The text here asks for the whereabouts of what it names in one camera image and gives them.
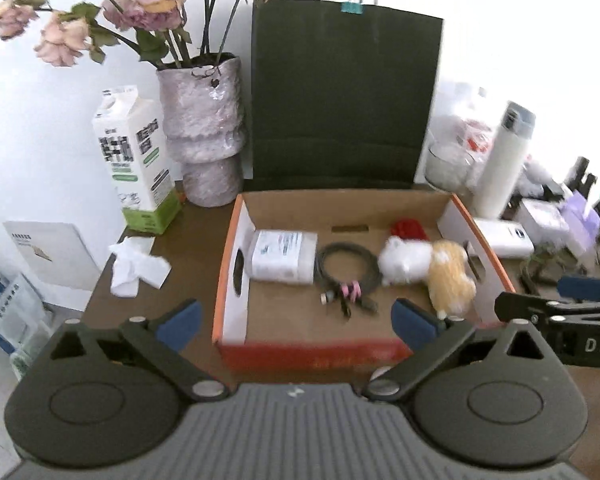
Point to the teal binder clip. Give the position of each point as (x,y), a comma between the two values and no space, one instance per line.
(351,6)

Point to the textured grey vase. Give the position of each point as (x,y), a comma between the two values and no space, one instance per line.
(202,120)

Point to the clear glass jar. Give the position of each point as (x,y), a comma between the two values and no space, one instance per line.
(447,167)

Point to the clear plastic bottles red labels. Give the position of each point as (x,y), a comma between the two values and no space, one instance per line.
(467,115)

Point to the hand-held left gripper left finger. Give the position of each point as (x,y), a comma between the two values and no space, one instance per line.
(181,322)

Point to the white plush toy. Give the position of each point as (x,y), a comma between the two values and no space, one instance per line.
(405,260)

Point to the white flat board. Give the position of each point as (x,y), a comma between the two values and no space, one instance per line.
(50,255)

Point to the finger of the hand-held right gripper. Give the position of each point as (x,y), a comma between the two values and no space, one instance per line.
(522,305)
(587,287)

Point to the yellow plush toy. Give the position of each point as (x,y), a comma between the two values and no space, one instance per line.
(450,275)

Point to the white tissue pack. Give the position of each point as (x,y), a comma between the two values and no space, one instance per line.
(282,256)

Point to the blue white packets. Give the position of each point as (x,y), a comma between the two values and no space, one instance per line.
(10,310)

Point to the pale purple packet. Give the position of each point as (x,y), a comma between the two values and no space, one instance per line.
(582,222)

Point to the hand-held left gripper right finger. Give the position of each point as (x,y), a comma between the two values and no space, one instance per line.
(414,323)

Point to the brown wooden desktop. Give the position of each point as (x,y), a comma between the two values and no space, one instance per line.
(195,240)

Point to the crumpled white tissue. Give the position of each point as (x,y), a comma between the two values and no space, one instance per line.
(135,267)

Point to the white green milk carton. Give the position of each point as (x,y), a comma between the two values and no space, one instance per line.
(135,160)

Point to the small white box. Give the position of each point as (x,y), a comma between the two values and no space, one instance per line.
(542,217)

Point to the small red item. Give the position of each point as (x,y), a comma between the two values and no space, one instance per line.
(409,229)

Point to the dark green paper bag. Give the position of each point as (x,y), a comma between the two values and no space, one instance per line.
(340,100)

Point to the orange cardboard box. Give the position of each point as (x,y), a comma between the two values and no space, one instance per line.
(290,305)

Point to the white power bank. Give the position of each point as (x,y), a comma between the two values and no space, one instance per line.
(505,237)

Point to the white thermos bottle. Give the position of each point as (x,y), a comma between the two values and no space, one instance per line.
(502,165)

